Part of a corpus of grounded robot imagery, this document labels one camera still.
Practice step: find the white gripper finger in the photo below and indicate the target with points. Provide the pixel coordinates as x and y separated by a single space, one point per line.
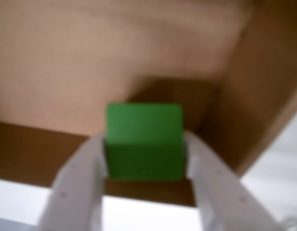
74 183
218 187

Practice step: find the green cube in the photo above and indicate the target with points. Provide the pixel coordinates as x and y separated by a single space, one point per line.
143 142

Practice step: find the brown cardboard box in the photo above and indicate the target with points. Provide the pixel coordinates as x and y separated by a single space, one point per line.
90 60

